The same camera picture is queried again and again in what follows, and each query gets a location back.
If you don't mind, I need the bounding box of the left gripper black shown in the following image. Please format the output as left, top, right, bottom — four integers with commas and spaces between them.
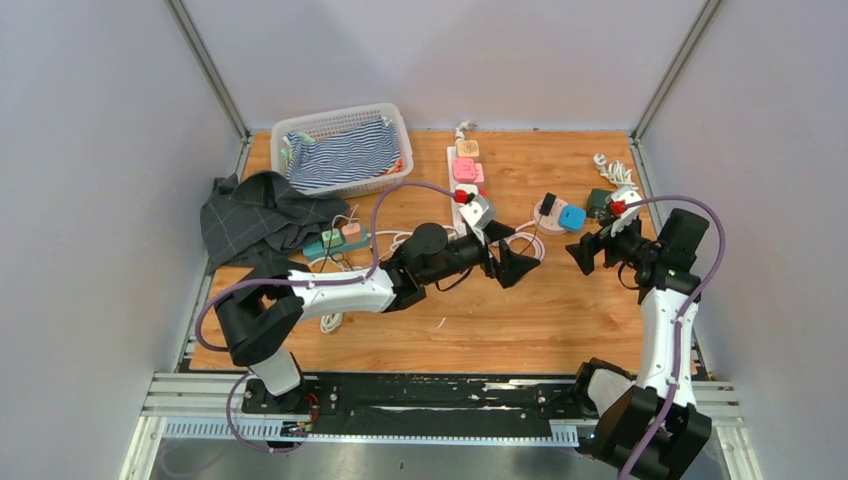
421, 219, 538, 287

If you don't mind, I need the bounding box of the dark green plug adapter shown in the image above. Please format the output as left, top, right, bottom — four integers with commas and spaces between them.
585, 188, 612, 221

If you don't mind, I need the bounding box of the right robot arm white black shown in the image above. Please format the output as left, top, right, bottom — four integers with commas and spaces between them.
566, 209, 712, 479

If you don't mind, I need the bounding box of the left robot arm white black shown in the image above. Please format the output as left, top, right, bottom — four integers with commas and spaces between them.
210, 223, 541, 413

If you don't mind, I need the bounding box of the blue plug adapter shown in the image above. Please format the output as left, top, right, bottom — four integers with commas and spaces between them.
557, 204, 587, 232

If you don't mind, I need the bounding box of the white plug adapter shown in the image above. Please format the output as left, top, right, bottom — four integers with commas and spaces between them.
454, 183, 480, 203

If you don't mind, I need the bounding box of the pink plug adapter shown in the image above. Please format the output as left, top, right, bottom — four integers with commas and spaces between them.
451, 157, 484, 185

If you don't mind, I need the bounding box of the beige round-pattern plug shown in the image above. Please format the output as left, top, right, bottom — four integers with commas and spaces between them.
455, 140, 480, 158

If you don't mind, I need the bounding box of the salmon plug adapter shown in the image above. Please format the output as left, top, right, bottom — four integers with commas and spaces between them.
340, 222, 365, 244

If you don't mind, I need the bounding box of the small black charger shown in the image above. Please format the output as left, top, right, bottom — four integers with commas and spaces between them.
538, 192, 557, 217

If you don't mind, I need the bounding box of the long white power strip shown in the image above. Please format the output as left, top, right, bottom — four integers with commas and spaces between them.
446, 140, 485, 194

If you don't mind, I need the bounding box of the teal power strip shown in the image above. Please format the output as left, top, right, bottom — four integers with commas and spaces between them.
301, 237, 370, 261

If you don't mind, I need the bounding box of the white plastic basket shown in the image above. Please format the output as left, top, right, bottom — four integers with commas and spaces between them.
270, 103, 414, 198

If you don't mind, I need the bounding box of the blue white striped cloth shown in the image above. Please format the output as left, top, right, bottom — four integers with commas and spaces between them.
280, 117, 401, 191

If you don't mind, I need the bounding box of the dark grey plaid cloth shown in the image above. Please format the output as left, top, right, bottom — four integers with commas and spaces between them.
200, 171, 350, 274

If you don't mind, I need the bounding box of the pink white coiled cable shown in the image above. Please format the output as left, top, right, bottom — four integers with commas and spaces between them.
510, 221, 547, 263

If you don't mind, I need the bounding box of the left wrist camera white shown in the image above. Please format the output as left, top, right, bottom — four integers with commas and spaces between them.
458, 195, 497, 234

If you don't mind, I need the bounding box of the purple strip white cable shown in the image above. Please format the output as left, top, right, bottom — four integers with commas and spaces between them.
592, 152, 641, 193

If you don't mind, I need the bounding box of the white coiled power cable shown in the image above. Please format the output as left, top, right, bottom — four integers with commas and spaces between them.
319, 227, 458, 335

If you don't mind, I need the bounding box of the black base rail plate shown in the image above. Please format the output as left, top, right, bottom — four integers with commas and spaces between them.
235, 372, 599, 440

